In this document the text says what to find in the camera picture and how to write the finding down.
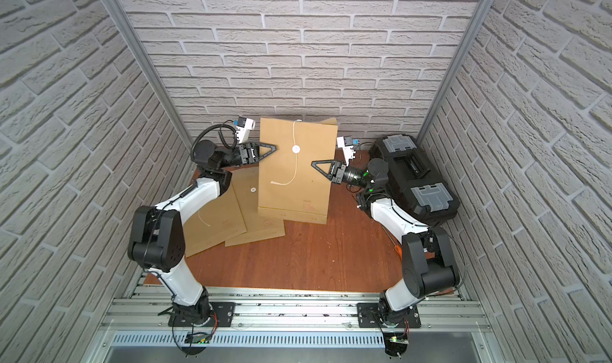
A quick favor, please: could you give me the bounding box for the middle brown file bag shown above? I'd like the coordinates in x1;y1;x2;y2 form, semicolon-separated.
225;167;285;248

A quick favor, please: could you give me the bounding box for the left brown file bag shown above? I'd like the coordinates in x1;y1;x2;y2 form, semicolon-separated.
183;185;247;257

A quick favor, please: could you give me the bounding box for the black plastic toolbox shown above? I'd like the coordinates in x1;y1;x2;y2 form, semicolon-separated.
369;134;461;227

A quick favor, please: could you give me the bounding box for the aluminium rail frame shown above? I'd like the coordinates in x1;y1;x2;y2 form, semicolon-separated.
84;285;502;362

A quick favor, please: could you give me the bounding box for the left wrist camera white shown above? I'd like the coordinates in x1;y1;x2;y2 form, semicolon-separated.
234;117;256;144

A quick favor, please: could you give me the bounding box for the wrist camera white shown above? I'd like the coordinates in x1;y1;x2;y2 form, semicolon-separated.
336;136;360;165
234;117;256;144

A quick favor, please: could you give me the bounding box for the white closure string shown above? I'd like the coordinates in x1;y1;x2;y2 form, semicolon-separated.
270;120;301;187

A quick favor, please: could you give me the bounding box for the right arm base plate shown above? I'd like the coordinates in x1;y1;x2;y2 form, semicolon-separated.
356;302;422;330

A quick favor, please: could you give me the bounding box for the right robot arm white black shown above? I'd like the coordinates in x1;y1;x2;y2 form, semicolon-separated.
312;158;461;326

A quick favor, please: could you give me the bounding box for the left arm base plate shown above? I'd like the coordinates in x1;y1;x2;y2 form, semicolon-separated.
159;299;236;327

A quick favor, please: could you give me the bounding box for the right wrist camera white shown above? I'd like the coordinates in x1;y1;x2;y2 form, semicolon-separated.
336;136;360;165

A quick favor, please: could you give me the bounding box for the brown kraft file bag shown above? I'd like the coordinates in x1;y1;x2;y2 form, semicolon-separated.
258;118;338;224

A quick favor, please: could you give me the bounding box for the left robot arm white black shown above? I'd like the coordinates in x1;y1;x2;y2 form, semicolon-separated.
127;117;277;327

